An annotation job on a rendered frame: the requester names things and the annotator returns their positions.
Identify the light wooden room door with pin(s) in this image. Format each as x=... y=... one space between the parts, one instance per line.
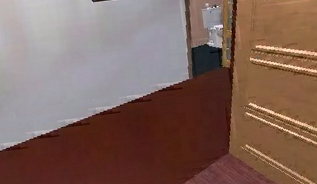
x=292 y=73

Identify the white toilet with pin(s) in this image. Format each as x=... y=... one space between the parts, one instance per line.
x=212 y=23

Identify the wooden door seen edge-on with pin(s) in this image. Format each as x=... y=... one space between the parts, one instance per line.
x=227 y=21

